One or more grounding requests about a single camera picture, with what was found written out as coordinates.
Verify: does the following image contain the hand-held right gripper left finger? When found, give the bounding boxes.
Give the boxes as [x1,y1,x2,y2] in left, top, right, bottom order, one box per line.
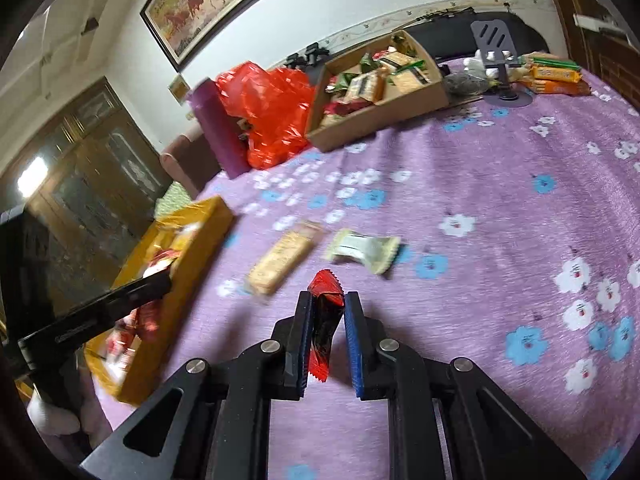
[80,290,316,480]

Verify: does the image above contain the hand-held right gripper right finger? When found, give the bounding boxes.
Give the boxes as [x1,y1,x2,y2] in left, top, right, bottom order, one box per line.
[342,291,586,480]

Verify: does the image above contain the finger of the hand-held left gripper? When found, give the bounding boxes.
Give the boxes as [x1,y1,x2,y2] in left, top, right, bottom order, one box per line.
[17,270,173,358]

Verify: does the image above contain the pile of red snack packets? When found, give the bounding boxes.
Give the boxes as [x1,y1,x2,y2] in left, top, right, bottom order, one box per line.
[102,247,181,361]

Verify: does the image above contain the red snack packet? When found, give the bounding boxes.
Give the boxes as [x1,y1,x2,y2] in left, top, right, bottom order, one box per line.
[306,269,346,383]

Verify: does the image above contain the yellow biscuit packet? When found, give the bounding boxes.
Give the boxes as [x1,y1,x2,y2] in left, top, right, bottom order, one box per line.
[246,220,326,297]

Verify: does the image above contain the white green snack packet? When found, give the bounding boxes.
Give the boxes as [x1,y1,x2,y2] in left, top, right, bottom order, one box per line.
[325,228,402,276]

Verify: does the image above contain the yellow cardboard box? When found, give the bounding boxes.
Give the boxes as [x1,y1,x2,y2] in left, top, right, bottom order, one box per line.
[82,196,236,407]

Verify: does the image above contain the heap of assorted boxed snacks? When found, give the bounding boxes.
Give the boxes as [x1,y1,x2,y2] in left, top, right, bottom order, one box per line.
[320,35,436,128]

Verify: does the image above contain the person's left hand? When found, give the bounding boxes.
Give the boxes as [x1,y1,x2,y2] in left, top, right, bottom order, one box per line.
[27,374,116,438]

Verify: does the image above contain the wooden glass cabinet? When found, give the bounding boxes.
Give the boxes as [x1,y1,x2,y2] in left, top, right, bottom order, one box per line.
[0,76,173,321]

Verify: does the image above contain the green patterned cushion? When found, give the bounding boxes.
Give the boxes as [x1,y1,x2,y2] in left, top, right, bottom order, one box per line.
[155,182,193,221]

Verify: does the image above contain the brown chair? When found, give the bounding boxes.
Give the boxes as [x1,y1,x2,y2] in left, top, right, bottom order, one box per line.
[160,127,221,198]

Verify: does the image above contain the purple floral tablecloth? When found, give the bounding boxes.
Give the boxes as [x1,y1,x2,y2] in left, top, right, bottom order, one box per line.
[85,55,640,480]

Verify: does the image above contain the purple box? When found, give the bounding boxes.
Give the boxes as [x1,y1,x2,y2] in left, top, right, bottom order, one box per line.
[189,77,248,179]

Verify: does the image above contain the brown cardboard box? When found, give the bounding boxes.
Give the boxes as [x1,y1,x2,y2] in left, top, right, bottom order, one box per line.
[305,30,451,153]

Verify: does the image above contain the red plastic bag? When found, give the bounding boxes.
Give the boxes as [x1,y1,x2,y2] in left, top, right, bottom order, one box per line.
[215,61,316,171]

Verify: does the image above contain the dark seed bag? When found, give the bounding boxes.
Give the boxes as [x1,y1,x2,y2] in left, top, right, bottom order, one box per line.
[442,71,488,98]

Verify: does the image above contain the black small device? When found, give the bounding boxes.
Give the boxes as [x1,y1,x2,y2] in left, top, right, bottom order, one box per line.
[287,42,331,68]

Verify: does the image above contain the white wrapped candies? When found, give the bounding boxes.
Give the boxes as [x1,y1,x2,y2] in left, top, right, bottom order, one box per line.
[462,50,516,82]

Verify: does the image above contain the black sofa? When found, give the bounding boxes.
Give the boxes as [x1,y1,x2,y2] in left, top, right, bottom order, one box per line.
[415,7,543,61]

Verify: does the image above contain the grey phone stand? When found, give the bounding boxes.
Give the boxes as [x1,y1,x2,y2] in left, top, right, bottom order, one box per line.
[470,17,533,108]

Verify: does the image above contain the green orange biscuit packet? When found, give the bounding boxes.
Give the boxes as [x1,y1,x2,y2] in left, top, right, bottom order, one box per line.
[527,54,582,70]

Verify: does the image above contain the yellow wall plate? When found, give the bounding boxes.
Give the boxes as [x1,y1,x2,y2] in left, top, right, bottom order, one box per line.
[168,74,190,106]

